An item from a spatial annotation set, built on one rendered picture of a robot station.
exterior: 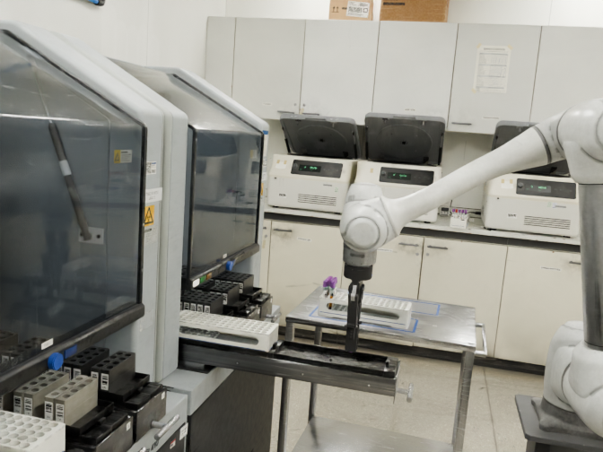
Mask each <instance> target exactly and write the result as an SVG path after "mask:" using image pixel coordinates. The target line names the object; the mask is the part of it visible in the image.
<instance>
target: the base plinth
mask: <svg viewBox="0 0 603 452"><path fill-rule="evenodd" d="M285 329H286V326H279V327H278V334H279V335H285ZM294 337H297V338H303V339H309V340H314V337H315V331H312V330H306V329H300V328H294ZM345 337H346V335H338V334H331V333H324V332H322V337H321V342H327V343H337V344H343V345H345ZM358 347H361V348H367V349H373V350H379V351H384V352H395V353H402V354H407V355H414V356H419V357H425V358H431V359H436V360H443V361H454V362H459V363H461V358H462V353H461V352H450V351H444V350H437V349H432V348H425V347H419V346H413V345H412V346H409V345H403V344H398V343H387V342H382V341H376V340H371V339H365V338H359V337H358ZM473 365H477V366H483V367H489V368H495V369H506V370H512V371H518V372H524V373H529V374H536V375H541V376H545V369H546V366H545V365H538V364H533V363H526V362H521V361H510V360H504V359H498V358H492V357H486V358H484V357H478V356H474V363H473Z"/></svg>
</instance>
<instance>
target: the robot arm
mask: <svg viewBox="0 0 603 452"><path fill-rule="evenodd" d="M565 159H566V160H567V163H568V167H569V171H570V175H571V177H572V179H573V181H574V182H575V183H578V194H579V217H580V242H581V288H582V313H583V321H577V320H572V321H568V322H566V323H565V324H564V325H561V326H560V327H559V328H558V330H557V331H556V332H555V334H554V336H553V338H552V340H551V342H550V345H549V349H548V353H547V358H546V369H545V377H544V392H543V397H542V398H538V397H533V398H532V399H531V404H532V405H533V406H534V407H535V409H536V412H537V417H538V419H539V428H540V429H541V430H543V431H547V432H558V433H564V434H569V435H574V436H579V437H584V438H590V439H599V440H603V98H602V99H594V100H585V101H583V102H581V103H579V104H576V105H574V106H572V107H570V108H568V109H566V110H564V111H562V112H560V113H558V114H556V115H554V116H552V117H549V118H548V119H546V120H544V121H542V122H541V123H539V124H537V125H535V126H533V127H531V128H529V129H528V130H526V131H525V132H523V133H522V134H520V135H518V136H517V137H515V138H514V139H512V140H510V141H509V142H508V143H506V144H504V145H502V146H501V147H499V148H497V149H495V150H494V151H492V152H489V153H488V154H486V155H484V156H482V157H480V158H478V159H476V160H474V161H472V162H470V163H469V164H467V165H465V166H463V167H462V168H460V169H457V170H455V171H454V172H452V173H450V174H449V175H448V176H446V177H444V178H442V179H440V180H438V181H436V182H434V183H433V184H431V185H430V186H428V187H426V188H424V189H422V190H420V191H417V192H415V193H413V194H411V195H409V196H404V197H401V198H398V199H388V198H386V197H384V196H383V195H382V192H381V188H380V187H379V186H377V185H375V184H372V183H368V182H359V183H354V184H352V185H351V186H350V187H349V189H348V192H347V194H346V197H345V203H344V207H343V212H342V218H341V221H340V234H341V237H342V239H343V241H344V242H343V258H342V260H343V261H344V262H345V266H344V277H345V278H347V279H350V280H352V282H350V285H349V286H348V292H349V293H348V295H347V296H348V308H347V322H346V324H345V326H346V337H345V351H347V352H356V350H357V347H358V336H359V326H360V325H361V324H362V321H360V320H359V319H360V318H361V309H362V301H363V291H364V288H365V284H364V283H363V281H369V280H370V279H371V278H372V268H373V265H374V264H375V263H376V258H377V249H378V248H381V247H383V246H384V245H385V244H387V243H388V242H390V241H391V240H393V239H394V238H396V237H398V236H399V234H400V232H401V230H402V228H403V227H404V226H405V225H406V224H408V223H409V222H411V221H412V220H414V219H416V218H418V217H420V216H422V215H424V214H426V213H429V212H430V211H431V210H433V209H435V208H437V207H439V206H441V205H443V204H446V203H447V202H449V201H450V200H452V199H454V198H456V197H458V196H461V195H463V194H465V193H466V192H467V191H469V190H471V189H473V188H475V187H478V186H480V185H482V184H484V183H485V182H487V181H489V180H491V179H494V178H498V177H500V176H502V175H505V174H509V173H512V172H515V171H519V170H526V169H530V168H535V167H539V166H544V165H547V164H549V163H553V162H556V161H561V160H565Z"/></svg>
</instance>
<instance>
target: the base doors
mask: <svg viewBox="0 0 603 452"><path fill-rule="evenodd" d="M263 227H267V229H266V230H265V229H263V236H262V245H263V240H265V241H266V245H265V248H262V250H261V265H260V278H259V288H263V290H262V292H265V293H271V296H273V305H276V306H280V312H281V313H282V316H280V319H279V323H278V324H279V326H286V322H285V317H286V316H287V315H288V314H289V313H290V312H291V311H292V310H293V309H295V308H296V307H297V306H298V305H299V304H300V303H301V302H302V301H303V300H304V299H306V298H307V297H308V296H309V295H310V294H311V293H312V292H313V291H314V290H316V289H317V288H318V287H319V286H320V285H321V286H323V281H325V279H326V278H328V277H329V276H333V277H337V285H336V287H337V288H340V289H347V290H348V286H349V285H350V283H351V282H352V280H350V279H347V278H345V277H344V266H345V262H344V263H343V260H342V258H343V242H344V241H343V239H342V237H341V234H340V228H335V227H327V226H318V225H309V224H301V223H293V222H277V221H270V220H264V222H263ZM271 228H272V229H271ZM276 228H277V229H279V230H292V232H287V231H279V230H274V229H276ZM265 235H267V238H265ZM297 237H299V238H305V239H311V242H309V241H304V240H298V239H297ZM270 241H271V243H270ZM400 242H403V243H406V244H414V245H415V244H418V245H419V247H414V246H406V245H399V244H398V243H400ZM423 245H424V252H423ZM429 245H431V246H433V247H441V248H444V247H446V248H448V249H439V248H428V247H427V246H429ZM381 248H385V249H393V250H392V252H385V251H377V258H376V263H375V264H374V265H373V268H372V278H371V279H370V280H369V281H363V283H364V284H365V288H364V291H365V292H371V293H378V294H384V295H390V296H397V297H403V298H409V299H416V300H417V296H418V299H419V300H428V301H434V302H440V303H447V304H454V305H460V306H467V307H473V308H476V322H477V323H484V324H485V336H486V348H487V357H492V358H498V359H504V360H510V361H521V362H526V363H533V364H538V365H545V366H546V358H547V353H548V349H549V345H550V342H551V340H552V338H553V336H554V334H555V332H556V331H557V330H558V328H559V327H560V326H561V325H564V324H565V323H566V322H568V321H572V320H577V321H583V313H582V288H581V265H576V264H569V262H570V261H573V262H577V263H580V262H581V254H574V253H566V252H558V251H550V250H542V249H534V248H518V247H509V246H508V250H507V246H501V245H493V244H484V243H475V242H467V241H459V240H450V239H435V238H426V237H425V238H424V237H416V236H407V235H399V236H398V237H396V238H394V239H393V240H391V241H390V242H388V243H387V244H385V245H384V246H383V247H381ZM415 253H419V255H418V256H417V255H416V254H415ZM426 253H429V256H427V255H426ZM506 253H507V257H506ZM422 254H423V261H422ZM269 255H270V256H269ZM505 260H506V264H505ZM421 262H422V270H421ZM540 266H547V267H554V268H561V269H562V271H561V272H559V271H552V270H546V269H540ZM504 267H505V271H504ZM268 268H269V271H268ZM342 269H343V272H342ZM420 271H421V278H420ZM503 275H504V278H503ZM419 279H420V287H419ZM341 280H342V283H341ZM267 282H268V285H267ZM418 287H419V295H418ZM501 295H502V298H501ZM500 302H501V306H500ZM499 310H500V312H499ZM498 316H499V319H498ZM497 323H498V326H497ZM496 330H497V333H496ZM495 337H496V340H495ZM494 344H495V347H494Z"/></svg>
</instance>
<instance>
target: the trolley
mask: <svg viewBox="0 0 603 452"><path fill-rule="evenodd" d="M322 293H323V286H321V285H320V286H319V287H318V288H317V289H316V290H314V291H313V292H312V293H311V294H310V295H309V296H308V297H307V298H306V299H304V300H303V301H302V302H301V303H300V304H299V305H298V306H297V307H296V308H295V309H293V310H292V311H291V312H290V313H289V314H288V315H287V316H286V317H285V322H286V329H285V341H292V342H293V339H294V328H295V324H301V325H307V326H315V337H314V345H320V346H321V337H322V327H323V328H328V329H334V330H340V331H346V326H345V324H346V322H347V319H342V318H337V317H323V316H318V309H319V296H320V295H321V294H322ZM363 296H369V297H375V298H382V299H388V300H399V301H405V302H411V303H412V309H411V318H410V323H409V326H408V329H403V328H396V327H391V326H384V325H378V324H372V323H366V322H362V324H361V325H360V326H359V334H362V335H373V336H378V337H384V338H389V339H395V340H401V341H407V342H412V343H422V344H428V345H434V346H440V347H445V348H451V349H456V350H462V358H461V365H460V373H459V387H458V394H457V402H456V410H455V417H454V425H453V432H452V440H451V443H447V442H442V441H438V440H433V439H425V438H420V437H416V436H411V435H406V434H402V433H398V432H394V431H389V430H381V429H376V428H372V427H367V426H362V425H358V424H353V423H349V422H341V421H337V420H332V419H328V418H323V417H318V416H315V414H316V403H317V392H318V384H315V383H310V405H309V416H308V425H307V426H306V428H305V430H304V432H303V433H302V435H301V436H300V438H299V440H298V441H297V443H296V445H295V446H294V448H293V451H292V452H462V450H463V443H464V436H465V428H466V421H467V414H468V400H469V393H470V385H471V378H472V370H473V363H474V356H478V357H484V358H486V357H487V348H486V336H485V324H484V323H477V322H476V308H473V307H467V306H460V305H454V304H447V303H440V302H434V301H428V300H416V299H409V298H403V297H397V296H390V295H384V294H378V293H371V292H365V291H364V292H363ZM476 327H480V328H482V341H483V351H482V352H481V351H476ZM290 388H291V380H290V379H289V378H282V391H281V403H280V416H279V429H278V441H277V452H285V449H286V437H287V424H288V413H289V400H290Z"/></svg>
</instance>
